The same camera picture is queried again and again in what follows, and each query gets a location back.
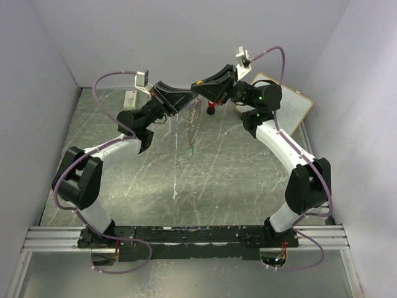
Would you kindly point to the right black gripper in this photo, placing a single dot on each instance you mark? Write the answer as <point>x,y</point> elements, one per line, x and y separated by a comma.
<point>219,87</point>

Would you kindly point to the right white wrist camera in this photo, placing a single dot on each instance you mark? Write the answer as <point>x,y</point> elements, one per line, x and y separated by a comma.
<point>243,66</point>

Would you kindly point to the small whiteboard yellow frame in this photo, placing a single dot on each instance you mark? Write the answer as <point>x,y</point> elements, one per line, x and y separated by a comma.
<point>293,109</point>

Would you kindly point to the aluminium rail frame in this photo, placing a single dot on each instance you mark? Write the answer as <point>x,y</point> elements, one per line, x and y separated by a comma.
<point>230,180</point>

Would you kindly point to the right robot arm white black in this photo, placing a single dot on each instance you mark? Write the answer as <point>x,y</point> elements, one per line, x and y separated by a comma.
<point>309,184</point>

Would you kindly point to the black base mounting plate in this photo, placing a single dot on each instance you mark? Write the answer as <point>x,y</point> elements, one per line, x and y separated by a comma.
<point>177,243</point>

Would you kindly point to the green white staples box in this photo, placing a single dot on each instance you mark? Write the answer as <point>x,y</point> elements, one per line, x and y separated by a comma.
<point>130,100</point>

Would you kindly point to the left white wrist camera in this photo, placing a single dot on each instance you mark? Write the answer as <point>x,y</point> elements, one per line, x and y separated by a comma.
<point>142,81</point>

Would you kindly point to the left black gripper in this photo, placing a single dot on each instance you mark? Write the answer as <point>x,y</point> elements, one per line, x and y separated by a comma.
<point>172,100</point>

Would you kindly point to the red black stamp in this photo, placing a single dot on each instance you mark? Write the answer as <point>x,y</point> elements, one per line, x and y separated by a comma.
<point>211,108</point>

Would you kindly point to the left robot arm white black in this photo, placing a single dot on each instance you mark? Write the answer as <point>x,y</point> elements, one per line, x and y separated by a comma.
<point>79,176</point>

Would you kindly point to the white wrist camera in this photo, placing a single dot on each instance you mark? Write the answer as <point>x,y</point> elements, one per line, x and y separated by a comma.
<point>243,66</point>
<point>142,81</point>

